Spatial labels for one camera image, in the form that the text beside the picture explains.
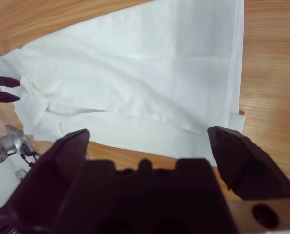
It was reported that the white t-shirt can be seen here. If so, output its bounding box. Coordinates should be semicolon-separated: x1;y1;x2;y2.
0;0;247;169

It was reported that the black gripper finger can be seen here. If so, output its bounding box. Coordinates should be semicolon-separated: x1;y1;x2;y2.
207;126;290;201
5;128;91;220

